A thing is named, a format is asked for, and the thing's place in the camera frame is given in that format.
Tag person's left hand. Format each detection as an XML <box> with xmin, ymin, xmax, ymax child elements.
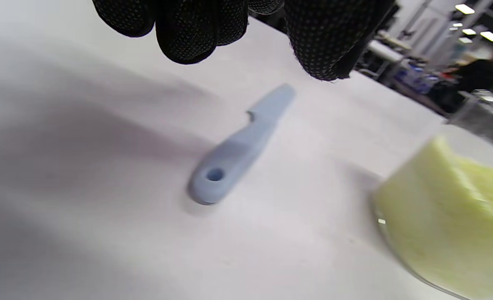
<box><xmin>91</xmin><ymin>0</ymin><xmax>397</xmax><ymax>82</ymax></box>

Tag light blue plastic knife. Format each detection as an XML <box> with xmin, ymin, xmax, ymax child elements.
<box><xmin>187</xmin><ymin>82</ymin><xmax>297</xmax><ymax>206</ymax></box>

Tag clear chicken bouillon container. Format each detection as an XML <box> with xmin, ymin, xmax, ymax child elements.
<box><xmin>371</xmin><ymin>125</ymin><xmax>493</xmax><ymax>300</ymax></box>

